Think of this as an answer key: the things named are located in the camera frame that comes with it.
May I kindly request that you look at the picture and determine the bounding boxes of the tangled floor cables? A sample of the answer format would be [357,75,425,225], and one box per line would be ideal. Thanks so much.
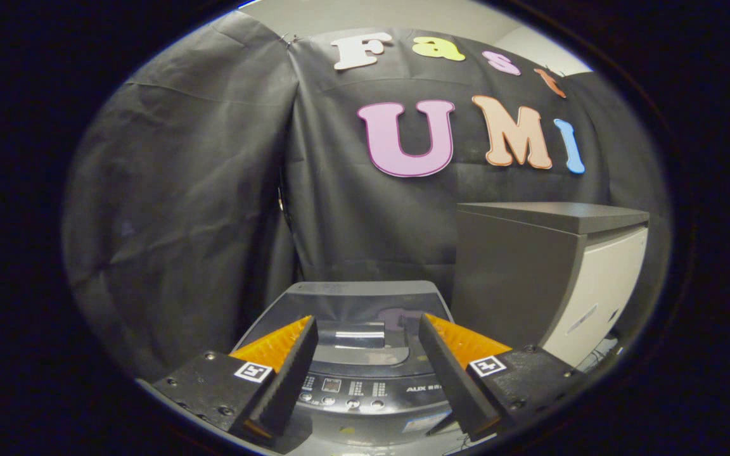
[568,339,624,376]

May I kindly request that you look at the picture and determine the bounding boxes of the black backdrop cloth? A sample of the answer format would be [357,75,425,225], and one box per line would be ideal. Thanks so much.
[61,9,673,381]

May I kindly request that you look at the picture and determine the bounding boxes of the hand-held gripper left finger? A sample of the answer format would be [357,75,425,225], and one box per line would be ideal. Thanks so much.
[139,315,319,447]

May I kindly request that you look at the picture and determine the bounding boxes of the white cabinet with grey top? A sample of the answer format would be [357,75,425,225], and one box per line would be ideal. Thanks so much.
[451,202,650,368]

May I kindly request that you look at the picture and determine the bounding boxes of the dark washing machine lid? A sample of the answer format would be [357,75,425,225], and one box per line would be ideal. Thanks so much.
[248,282,454,368]

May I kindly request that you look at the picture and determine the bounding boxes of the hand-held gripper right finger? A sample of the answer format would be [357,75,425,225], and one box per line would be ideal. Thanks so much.
[418,313,584,443]

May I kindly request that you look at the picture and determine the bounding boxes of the grey washing machine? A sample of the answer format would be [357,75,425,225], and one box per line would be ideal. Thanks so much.
[232,281,475,453]

